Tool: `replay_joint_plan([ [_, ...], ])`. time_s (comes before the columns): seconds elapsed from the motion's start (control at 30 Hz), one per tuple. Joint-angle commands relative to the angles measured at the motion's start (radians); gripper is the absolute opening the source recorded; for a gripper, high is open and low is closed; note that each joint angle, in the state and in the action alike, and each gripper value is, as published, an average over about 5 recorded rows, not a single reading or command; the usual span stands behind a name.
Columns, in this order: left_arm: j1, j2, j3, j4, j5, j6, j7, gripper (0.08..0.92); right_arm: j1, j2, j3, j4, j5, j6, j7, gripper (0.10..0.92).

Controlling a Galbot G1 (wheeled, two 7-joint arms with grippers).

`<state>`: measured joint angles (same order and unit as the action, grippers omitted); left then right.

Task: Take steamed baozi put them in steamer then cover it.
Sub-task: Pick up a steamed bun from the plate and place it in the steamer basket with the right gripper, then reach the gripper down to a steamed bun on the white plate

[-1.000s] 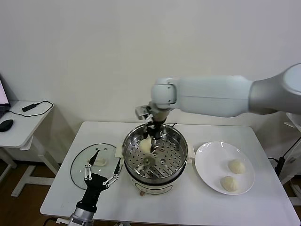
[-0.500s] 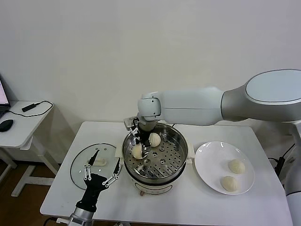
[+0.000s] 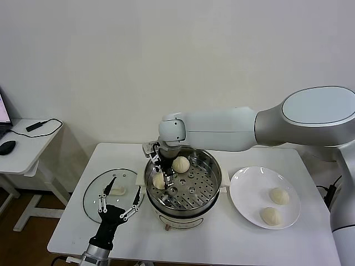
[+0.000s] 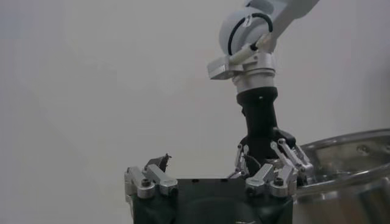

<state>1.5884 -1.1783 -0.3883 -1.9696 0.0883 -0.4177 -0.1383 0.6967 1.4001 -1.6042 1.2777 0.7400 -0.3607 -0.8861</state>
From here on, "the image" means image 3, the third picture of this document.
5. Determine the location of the round white plate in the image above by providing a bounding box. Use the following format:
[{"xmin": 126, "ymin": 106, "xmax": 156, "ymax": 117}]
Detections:
[{"xmin": 229, "ymin": 166, "xmax": 302, "ymax": 230}]

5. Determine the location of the white steamed baozi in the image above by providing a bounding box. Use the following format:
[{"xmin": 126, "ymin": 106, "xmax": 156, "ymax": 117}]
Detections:
[
  {"xmin": 259, "ymin": 207, "xmax": 283, "ymax": 227},
  {"xmin": 171, "ymin": 155, "xmax": 191, "ymax": 174},
  {"xmin": 268, "ymin": 187, "xmax": 290, "ymax": 206},
  {"xmin": 151, "ymin": 173, "xmax": 166, "ymax": 191}
]

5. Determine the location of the round glass pot lid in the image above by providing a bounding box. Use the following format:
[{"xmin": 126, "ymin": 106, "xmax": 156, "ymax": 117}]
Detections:
[{"xmin": 82, "ymin": 168, "xmax": 145, "ymax": 224}]

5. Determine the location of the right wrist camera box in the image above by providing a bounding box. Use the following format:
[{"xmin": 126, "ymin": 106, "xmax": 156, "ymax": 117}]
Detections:
[{"xmin": 143, "ymin": 140, "xmax": 160, "ymax": 159}]

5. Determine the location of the black dongle adapter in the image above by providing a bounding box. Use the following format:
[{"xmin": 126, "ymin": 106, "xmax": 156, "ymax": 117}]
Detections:
[{"xmin": 25, "ymin": 121, "xmax": 44, "ymax": 132}]

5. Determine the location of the black power cable with plug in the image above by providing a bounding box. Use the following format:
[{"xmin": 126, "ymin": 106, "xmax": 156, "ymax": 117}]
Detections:
[{"xmin": 316, "ymin": 174, "xmax": 343, "ymax": 208}]

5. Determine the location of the white side table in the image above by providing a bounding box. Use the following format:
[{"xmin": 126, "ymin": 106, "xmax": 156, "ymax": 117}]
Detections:
[{"xmin": 0, "ymin": 119, "xmax": 72, "ymax": 233}]

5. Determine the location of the thin black cable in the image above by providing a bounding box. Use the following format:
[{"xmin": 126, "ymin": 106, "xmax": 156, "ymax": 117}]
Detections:
[{"xmin": 5, "ymin": 118, "xmax": 63, "ymax": 138}]

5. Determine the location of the open laptop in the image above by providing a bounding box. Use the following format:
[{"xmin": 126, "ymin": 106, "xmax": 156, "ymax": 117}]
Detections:
[{"xmin": 0, "ymin": 87, "xmax": 13, "ymax": 139}]

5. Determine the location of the black computer mouse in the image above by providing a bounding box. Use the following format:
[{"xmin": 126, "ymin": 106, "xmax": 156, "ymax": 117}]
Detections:
[{"xmin": 0, "ymin": 140, "xmax": 17, "ymax": 156}]

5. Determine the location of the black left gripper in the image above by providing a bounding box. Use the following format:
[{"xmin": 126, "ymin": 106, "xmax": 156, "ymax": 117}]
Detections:
[{"xmin": 88, "ymin": 176, "xmax": 142, "ymax": 247}]

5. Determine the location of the stainless steel steamer pot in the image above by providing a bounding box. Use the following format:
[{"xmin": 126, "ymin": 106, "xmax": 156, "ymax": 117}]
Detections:
[{"xmin": 135, "ymin": 167, "xmax": 230, "ymax": 232}]

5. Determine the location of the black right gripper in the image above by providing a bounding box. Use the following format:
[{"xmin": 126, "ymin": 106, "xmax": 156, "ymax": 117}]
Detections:
[{"xmin": 151, "ymin": 151, "xmax": 175, "ymax": 191}]

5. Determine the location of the perforated stainless steel steamer basket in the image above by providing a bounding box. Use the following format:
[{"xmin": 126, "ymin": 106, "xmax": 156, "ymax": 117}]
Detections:
[{"xmin": 143, "ymin": 144, "xmax": 222, "ymax": 217}]

